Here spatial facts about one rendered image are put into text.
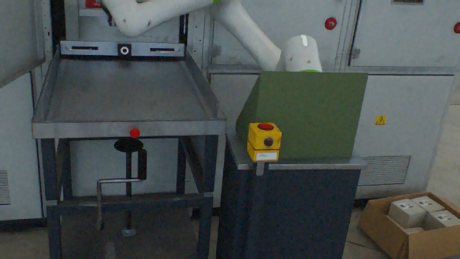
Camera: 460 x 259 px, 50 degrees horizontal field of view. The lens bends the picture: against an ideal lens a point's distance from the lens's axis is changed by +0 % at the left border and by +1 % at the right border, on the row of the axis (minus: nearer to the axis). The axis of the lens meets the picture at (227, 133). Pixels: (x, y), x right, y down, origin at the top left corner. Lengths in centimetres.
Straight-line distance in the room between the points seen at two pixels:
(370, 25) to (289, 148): 105
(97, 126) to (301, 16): 115
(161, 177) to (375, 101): 117
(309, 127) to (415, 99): 124
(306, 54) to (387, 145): 119
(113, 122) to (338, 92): 73
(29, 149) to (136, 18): 92
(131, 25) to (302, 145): 71
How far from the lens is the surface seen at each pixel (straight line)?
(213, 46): 225
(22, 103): 231
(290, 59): 176
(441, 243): 264
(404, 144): 288
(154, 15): 179
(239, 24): 200
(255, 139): 145
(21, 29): 212
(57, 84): 193
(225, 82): 232
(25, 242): 254
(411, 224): 273
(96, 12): 220
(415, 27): 264
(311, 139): 165
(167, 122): 162
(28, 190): 250
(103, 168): 245
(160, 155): 243
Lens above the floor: 147
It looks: 24 degrees down
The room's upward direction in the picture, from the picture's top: 5 degrees clockwise
